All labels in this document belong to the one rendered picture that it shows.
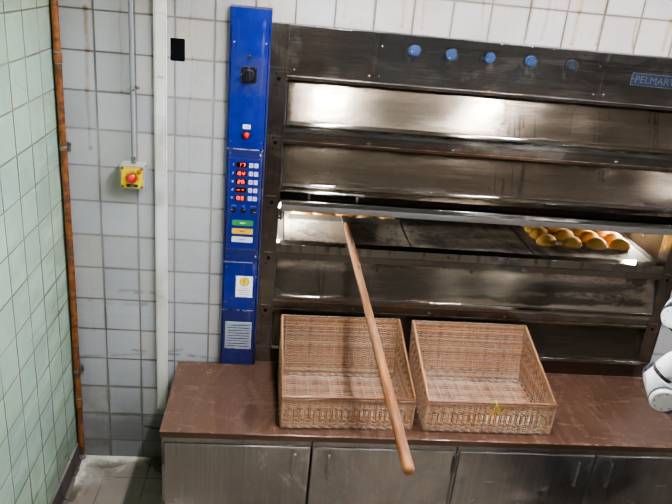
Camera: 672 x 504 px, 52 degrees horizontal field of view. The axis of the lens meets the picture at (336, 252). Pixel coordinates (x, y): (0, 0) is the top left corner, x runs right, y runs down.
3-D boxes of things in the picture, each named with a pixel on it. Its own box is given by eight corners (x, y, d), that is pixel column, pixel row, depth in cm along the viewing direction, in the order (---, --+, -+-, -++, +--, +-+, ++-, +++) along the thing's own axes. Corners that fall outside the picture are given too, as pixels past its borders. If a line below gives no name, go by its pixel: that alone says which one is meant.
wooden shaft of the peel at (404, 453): (414, 477, 170) (416, 468, 169) (402, 477, 169) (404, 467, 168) (348, 228, 327) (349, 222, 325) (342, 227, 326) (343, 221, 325)
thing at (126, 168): (123, 183, 285) (122, 160, 282) (148, 185, 286) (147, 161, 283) (119, 188, 279) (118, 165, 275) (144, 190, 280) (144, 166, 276)
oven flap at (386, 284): (274, 297, 310) (277, 253, 309) (650, 316, 327) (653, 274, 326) (274, 298, 305) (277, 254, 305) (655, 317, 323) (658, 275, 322)
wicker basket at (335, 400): (275, 364, 321) (279, 312, 311) (393, 368, 328) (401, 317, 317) (277, 429, 276) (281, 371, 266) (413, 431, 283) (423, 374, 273)
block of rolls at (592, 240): (501, 206, 382) (503, 197, 380) (583, 212, 386) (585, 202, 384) (538, 247, 326) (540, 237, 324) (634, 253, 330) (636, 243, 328)
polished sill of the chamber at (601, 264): (276, 247, 307) (276, 238, 306) (656, 269, 325) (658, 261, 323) (276, 252, 302) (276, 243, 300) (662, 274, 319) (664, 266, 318)
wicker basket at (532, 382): (402, 369, 328) (410, 317, 317) (516, 373, 333) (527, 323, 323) (421, 432, 283) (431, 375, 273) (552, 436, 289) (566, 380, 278)
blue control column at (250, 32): (240, 292, 518) (252, -11, 436) (261, 293, 519) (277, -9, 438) (216, 463, 340) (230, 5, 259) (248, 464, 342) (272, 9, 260)
